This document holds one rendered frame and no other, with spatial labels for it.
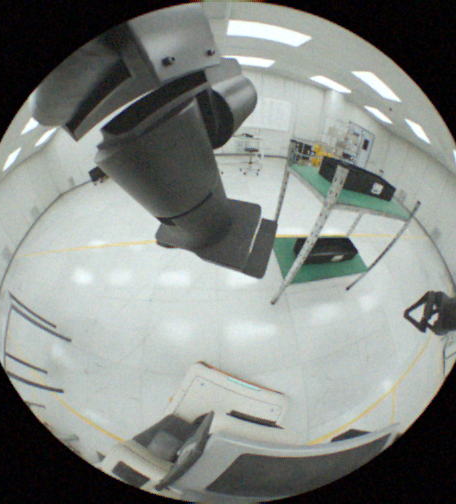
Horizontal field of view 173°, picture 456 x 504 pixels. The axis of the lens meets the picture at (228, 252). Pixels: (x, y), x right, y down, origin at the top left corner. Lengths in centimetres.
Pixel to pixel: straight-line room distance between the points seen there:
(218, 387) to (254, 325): 56
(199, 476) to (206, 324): 112
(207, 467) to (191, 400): 79
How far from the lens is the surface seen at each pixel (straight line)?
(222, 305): 124
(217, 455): 15
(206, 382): 90
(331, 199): 59
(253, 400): 93
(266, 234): 15
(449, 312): 35
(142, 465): 57
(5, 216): 850
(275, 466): 17
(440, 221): 803
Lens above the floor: 116
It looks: 49 degrees down
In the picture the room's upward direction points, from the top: straight up
